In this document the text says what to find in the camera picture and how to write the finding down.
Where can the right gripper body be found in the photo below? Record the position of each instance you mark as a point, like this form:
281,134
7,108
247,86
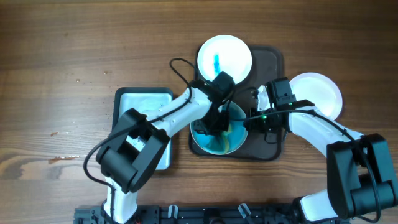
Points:
265,124

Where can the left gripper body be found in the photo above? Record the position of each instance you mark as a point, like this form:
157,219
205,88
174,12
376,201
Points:
213,124

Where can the green yellow sponge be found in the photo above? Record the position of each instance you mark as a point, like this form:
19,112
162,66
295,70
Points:
224,142

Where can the light blue plate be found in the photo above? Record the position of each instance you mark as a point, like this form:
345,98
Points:
202,140

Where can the white plate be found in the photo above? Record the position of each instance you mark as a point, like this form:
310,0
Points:
320,90
224,53

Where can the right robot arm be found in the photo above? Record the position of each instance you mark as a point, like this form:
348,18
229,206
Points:
361,180

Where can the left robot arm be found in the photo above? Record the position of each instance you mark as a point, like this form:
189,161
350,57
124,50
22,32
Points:
129,155

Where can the brown serving tray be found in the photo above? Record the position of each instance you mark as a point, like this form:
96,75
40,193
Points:
267,64

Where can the dark soapy water tray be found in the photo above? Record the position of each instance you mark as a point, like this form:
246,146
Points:
143,100

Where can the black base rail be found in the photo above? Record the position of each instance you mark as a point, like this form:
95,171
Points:
275,213

